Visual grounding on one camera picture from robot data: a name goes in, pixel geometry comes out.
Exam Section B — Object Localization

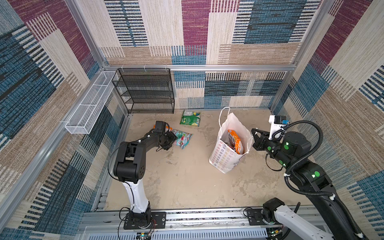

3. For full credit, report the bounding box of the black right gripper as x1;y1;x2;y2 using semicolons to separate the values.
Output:
250;128;295;170

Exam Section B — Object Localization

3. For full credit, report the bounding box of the teal candy bag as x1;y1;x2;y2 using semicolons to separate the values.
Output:
172;130;193;149

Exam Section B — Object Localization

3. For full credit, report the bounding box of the white paper bag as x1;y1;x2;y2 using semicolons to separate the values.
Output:
209;107;253;174

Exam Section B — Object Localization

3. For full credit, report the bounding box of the small green snack bag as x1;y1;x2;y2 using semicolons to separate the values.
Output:
180;110;201;127

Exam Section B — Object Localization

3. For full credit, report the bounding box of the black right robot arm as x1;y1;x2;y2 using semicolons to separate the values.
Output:
251;121;367;240

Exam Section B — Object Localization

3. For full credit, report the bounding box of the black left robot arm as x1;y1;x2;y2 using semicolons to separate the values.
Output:
113;130;177;229

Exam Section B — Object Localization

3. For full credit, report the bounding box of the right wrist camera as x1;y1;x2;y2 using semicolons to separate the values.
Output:
269;115;290;140

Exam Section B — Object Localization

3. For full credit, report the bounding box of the black wire shelf rack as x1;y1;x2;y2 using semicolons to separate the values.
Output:
112;68;175;114

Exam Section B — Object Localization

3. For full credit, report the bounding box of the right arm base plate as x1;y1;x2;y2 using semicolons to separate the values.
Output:
243;208;284;227

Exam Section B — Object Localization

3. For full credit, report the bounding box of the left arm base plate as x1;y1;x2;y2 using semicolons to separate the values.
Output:
123;212;167;230

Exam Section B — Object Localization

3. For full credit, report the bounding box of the white wire mesh basket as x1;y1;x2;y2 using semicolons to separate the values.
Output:
65;71;115;135

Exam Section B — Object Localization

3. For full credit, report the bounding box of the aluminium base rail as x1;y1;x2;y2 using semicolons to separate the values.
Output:
75;205;333;240

